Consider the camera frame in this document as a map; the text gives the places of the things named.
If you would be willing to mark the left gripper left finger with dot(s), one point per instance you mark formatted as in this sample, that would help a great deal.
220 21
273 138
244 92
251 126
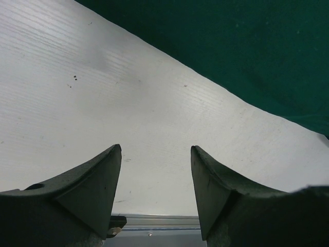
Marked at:
72 208

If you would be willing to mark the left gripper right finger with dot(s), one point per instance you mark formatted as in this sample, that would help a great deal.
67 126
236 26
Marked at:
236 211

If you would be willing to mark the green surgical drape cloth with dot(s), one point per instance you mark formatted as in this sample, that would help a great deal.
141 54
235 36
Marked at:
271 54

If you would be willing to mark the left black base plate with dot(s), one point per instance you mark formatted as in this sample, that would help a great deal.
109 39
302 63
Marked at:
116 225

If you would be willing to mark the aluminium front rail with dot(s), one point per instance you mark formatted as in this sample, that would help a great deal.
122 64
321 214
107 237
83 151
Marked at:
158 230

